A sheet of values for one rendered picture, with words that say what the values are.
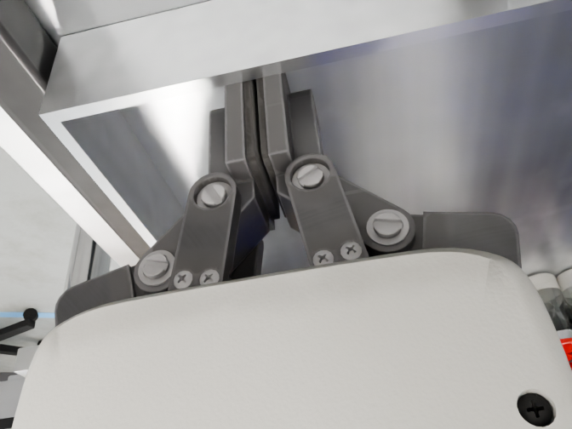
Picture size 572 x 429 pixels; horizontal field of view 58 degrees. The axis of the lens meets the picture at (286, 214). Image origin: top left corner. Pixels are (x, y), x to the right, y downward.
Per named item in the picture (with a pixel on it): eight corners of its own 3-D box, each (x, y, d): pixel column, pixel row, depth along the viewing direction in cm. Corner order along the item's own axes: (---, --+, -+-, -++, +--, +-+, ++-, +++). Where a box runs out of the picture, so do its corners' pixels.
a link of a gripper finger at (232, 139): (172, 334, 14) (182, 147, 18) (288, 315, 13) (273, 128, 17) (114, 279, 11) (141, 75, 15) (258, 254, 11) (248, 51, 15)
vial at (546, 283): (550, 283, 34) (578, 352, 31) (515, 289, 34) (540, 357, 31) (557, 268, 32) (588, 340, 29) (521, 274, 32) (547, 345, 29)
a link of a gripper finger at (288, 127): (295, 314, 13) (278, 128, 17) (420, 294, 13) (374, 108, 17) (265, 253, 11) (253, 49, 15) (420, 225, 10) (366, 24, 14)
